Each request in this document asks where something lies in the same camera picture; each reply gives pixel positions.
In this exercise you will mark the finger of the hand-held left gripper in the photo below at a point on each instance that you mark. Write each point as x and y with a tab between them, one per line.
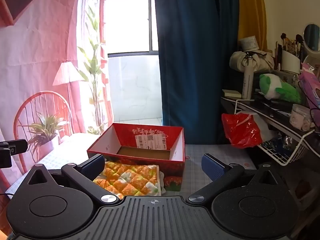
18	146

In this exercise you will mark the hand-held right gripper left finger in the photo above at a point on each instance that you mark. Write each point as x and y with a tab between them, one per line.
93	166

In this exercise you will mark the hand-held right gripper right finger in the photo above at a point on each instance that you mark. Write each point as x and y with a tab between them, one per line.
212	167

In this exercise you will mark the orange quilted cloth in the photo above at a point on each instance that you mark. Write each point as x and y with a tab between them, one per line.
130	180

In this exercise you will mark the red strawberry print box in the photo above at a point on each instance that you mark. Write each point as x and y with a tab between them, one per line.
125	135

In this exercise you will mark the checked bed sheet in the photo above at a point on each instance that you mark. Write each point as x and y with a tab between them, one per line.
200	150

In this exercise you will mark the red plastic bag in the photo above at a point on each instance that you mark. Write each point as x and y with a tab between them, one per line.
240	130

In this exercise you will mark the white plastic bag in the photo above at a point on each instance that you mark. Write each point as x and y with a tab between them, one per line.
266	130

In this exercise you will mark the dark blue foil packet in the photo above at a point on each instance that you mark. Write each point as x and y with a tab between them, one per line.
275	146

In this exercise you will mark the yellow sticky note pad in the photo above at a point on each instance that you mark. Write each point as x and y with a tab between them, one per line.
231	93

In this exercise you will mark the white spray bottle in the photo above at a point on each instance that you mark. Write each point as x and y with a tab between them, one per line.
247	85

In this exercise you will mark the clear plastic jar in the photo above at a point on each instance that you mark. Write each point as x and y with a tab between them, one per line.
300	118

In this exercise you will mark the green and white plush toy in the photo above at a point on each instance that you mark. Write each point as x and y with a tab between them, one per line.
287	90

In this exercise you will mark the beige cloth bundle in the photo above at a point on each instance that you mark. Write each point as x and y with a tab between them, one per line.
237	60

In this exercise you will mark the blue curtain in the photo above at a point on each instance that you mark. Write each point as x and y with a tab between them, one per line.
195	55

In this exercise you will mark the pink packet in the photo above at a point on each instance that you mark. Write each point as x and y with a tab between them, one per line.
310	85

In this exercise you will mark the beige paper carton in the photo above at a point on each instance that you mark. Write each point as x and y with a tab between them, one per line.
247	43

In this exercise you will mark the white brush holder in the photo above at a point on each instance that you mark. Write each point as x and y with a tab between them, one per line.
290	61

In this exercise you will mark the bunch of makeup brushes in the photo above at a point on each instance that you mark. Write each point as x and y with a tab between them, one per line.
298	38

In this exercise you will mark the yellow curtain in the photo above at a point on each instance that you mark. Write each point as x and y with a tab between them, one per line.
250	10

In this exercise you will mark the round white mirror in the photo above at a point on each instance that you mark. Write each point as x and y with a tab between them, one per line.
312	37

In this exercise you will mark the dark window frame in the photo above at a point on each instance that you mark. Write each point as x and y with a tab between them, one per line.
151	17

